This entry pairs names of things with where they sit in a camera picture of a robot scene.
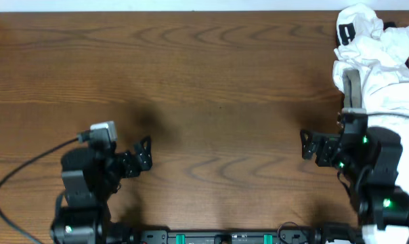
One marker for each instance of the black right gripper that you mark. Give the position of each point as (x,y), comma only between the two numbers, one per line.
(331,149)

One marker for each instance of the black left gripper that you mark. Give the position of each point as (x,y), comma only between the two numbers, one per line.
(124,163)

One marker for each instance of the white t-shirt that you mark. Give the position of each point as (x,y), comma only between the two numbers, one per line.
(379,56)

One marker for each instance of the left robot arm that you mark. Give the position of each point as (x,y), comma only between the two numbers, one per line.
(91,175)

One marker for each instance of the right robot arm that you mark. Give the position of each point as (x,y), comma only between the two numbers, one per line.
(366,159)

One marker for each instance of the grey garment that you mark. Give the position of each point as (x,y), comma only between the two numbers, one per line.
(352,89)

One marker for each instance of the black garment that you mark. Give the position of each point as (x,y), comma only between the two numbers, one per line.
(386,26)

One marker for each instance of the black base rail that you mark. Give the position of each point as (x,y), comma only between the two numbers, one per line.
(287,233)

